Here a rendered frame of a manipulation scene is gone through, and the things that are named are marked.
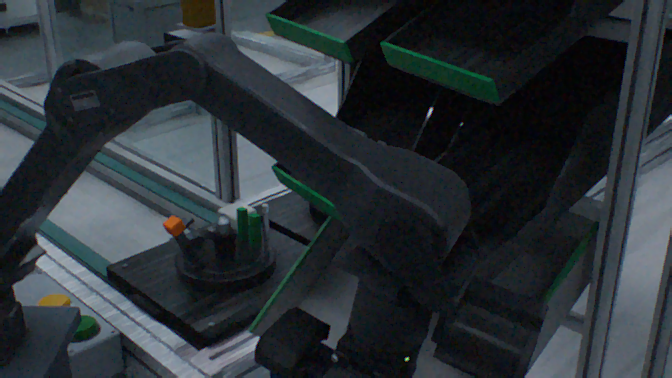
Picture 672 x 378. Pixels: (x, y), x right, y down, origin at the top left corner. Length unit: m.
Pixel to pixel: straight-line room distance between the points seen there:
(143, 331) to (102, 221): 0.40
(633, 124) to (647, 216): 0.92
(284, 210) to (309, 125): 0.75
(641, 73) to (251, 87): 0.31
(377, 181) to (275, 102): 0.09
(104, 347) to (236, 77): 0.57
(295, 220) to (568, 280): 0.59
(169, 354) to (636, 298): 0.73
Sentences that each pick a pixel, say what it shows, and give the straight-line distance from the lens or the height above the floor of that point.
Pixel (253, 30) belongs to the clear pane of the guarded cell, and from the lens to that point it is 2.61.
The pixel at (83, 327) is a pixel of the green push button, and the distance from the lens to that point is 1.04.
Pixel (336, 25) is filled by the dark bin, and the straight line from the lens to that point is 0.75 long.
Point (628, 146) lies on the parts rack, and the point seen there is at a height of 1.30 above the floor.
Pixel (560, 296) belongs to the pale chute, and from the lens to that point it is 0.75.
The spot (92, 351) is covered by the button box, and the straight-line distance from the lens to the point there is 1.03.
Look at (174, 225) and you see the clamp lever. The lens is 1.03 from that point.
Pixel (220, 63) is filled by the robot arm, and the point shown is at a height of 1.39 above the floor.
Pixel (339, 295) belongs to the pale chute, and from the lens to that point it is 0.90.
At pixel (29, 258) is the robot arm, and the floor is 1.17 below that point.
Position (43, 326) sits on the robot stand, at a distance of 0.89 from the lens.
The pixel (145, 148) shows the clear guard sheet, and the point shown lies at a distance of 1.52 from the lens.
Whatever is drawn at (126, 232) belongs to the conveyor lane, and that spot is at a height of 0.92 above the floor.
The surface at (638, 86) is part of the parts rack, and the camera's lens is 0.68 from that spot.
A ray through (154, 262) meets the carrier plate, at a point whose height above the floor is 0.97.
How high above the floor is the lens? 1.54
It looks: 25 degrees down
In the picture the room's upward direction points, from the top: straight up
